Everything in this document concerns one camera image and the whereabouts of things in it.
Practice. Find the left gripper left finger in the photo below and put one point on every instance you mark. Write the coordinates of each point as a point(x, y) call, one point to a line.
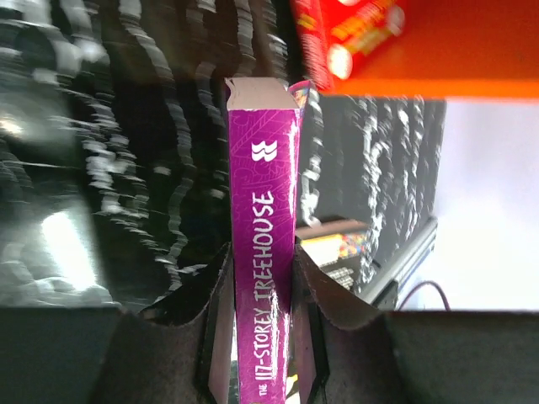
point(178, 350)

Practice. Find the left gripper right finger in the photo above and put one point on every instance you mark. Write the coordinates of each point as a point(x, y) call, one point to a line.
point(347, 351)

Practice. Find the black book gold text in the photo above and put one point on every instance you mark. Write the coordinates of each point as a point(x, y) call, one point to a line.
point(341, 248)

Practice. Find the purple treehouse book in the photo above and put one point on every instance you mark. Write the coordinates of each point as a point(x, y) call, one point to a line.
point(264, 130)

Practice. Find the red comic book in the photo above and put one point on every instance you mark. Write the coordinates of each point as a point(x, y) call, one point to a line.
point(337, 35)

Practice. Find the orange two-shelf cabinet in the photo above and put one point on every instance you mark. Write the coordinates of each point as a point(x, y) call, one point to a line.
point(463, 49)

